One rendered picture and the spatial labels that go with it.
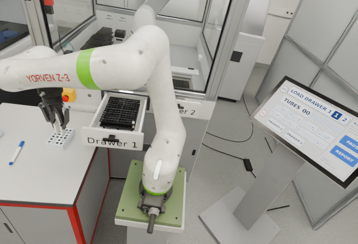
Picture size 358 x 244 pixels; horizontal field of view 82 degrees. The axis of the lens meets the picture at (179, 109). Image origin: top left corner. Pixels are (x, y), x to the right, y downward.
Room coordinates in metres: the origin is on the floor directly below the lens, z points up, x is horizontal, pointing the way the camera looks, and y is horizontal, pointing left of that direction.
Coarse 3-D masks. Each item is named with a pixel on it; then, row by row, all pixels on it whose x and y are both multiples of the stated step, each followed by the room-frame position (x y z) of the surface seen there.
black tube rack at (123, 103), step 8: (112, 104) 0.90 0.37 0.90; (120, 104) 0.92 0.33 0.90; (128, 104) 0.93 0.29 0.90; (136, 104) 0.95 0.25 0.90; (104, 112) 0.82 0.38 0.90; (112, 112) 0.87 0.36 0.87; (120, 112) 0.85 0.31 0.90; (128, 112) 0.86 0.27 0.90; (136, 112) 0.88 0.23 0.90; (104, 120) 0.79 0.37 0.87; (120, 120) 0.79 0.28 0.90; (128, 120) 0.83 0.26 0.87; (120, 128) 0.77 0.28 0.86; (128, 128) 0.77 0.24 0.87
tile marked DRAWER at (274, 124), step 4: (268, 120) 0.91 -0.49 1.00; (272, 120) 0.91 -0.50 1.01; (276, 120) 0.90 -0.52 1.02; (268, 124) 0.90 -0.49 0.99; (272, 124) 0.89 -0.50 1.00; (276, 124) 0.89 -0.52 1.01; (280, 124) 0.88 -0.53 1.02; (276, 128) 0.87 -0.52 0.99; (280, 128) 0.86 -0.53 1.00; (284, 128) 0.86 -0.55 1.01; (280, 132) 0.85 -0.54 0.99
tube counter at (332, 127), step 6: (306, 108) 0.91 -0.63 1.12; (306, 114) 0.89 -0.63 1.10; (312, 114) 0.88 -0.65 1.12; (318, 114) 0.87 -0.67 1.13; (312, 120) 0.86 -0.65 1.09; (318, 120) 0.85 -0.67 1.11; (324, 120) 0.84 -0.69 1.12; (324, 126) 0.82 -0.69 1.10; (330, 126) 0.81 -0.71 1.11; (336, 126) 0.81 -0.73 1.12; (336, 132) 0.78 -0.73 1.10
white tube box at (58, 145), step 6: (54, 132) 0.71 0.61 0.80; (60, 132) 0.72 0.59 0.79; (66, 132) 0.73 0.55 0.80; (72, 132) 0.74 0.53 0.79; (48, 138) 0.66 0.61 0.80; (60, 138) 0.69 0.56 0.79; (66, 138) 0.69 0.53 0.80; (48, 144) 0.63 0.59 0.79; (54, 144) 0.63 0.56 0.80; (60, 144) 0.64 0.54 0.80; (66, 144) 0.67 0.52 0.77
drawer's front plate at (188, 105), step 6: (180, 102) 1.03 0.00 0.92; (186, 102) 1.04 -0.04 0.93; (192, 102) 1.05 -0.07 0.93; (198, 102) 1.06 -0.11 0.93; (186, 108) 1.04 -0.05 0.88; (192, 108) 1.04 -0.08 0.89; (198, 108) 1.05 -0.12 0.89; (180, 114) 1.03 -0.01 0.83; (186, 114) 1.04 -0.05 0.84; (198, 114) 1.05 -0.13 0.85
